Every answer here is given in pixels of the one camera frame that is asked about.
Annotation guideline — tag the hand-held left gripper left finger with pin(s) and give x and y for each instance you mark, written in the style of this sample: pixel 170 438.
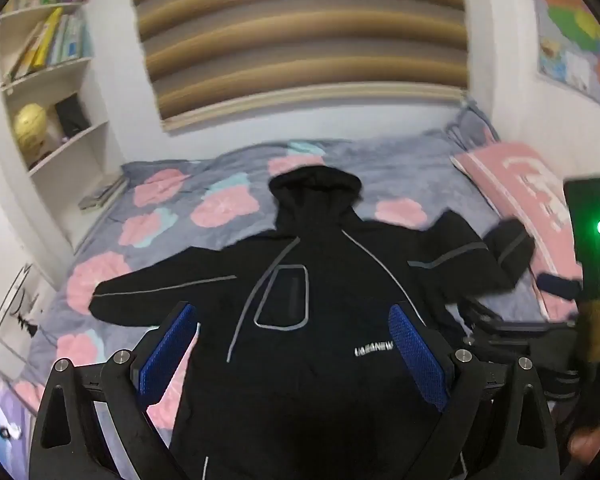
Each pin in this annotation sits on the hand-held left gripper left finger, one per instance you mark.
pixel 166 350

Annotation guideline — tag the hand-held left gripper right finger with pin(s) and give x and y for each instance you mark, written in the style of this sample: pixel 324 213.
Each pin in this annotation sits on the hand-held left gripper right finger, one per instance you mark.
pixel 420 355

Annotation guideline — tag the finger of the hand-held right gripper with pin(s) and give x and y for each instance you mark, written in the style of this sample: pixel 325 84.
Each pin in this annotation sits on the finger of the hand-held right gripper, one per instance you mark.
pixel 510 322
pixel 560 385

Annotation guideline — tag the black hooded jacket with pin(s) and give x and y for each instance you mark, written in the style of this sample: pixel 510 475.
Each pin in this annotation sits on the black hooded jacket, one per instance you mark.
pixel 310 320

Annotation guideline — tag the person's right hand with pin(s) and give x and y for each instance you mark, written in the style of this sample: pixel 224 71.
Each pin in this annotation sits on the person's right hand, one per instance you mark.
pixel 591 442

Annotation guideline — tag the pink pillow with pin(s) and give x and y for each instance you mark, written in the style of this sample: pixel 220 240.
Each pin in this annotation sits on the pink pillow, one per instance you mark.
pixel 525 190

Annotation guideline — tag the grey blanket with pink flowers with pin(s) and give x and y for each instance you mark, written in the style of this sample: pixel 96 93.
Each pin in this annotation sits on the grey blanket with pink flowers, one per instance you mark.
pixel 215 210

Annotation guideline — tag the white framed drawing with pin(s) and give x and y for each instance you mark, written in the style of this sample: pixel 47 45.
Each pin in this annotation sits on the white framed drawing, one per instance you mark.
pixel 17 305

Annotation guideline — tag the stack of flat books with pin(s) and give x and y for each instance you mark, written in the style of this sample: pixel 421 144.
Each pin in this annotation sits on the stack of flat books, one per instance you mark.
pixel 102 195

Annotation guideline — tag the purple printed book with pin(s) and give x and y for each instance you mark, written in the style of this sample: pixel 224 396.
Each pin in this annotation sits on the purple printed book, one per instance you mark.
pixel 2 417

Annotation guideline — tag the black box on shelf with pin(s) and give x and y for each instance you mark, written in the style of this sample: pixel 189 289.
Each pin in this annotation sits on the black box on shelf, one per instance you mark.
pixel 72 114

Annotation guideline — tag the yellow globe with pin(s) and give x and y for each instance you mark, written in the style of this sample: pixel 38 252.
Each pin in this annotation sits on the yellow globe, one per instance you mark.
pixel 30 127

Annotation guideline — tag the white bookshelf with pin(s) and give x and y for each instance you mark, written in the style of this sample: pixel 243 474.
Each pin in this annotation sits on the white bookshelf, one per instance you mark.
pixel 55 110

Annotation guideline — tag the row of upright books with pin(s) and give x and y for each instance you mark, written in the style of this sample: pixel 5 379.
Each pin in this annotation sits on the row of upright books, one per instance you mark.
pixel 50 40

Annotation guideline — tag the striped brown window blind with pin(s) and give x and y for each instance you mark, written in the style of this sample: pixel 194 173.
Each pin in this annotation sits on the striped brown window blind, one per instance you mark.
pixel 300 40

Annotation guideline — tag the colourful wall map poster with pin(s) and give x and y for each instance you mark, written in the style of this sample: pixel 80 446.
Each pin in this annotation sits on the colourful wall map poster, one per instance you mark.
pixel 575 35

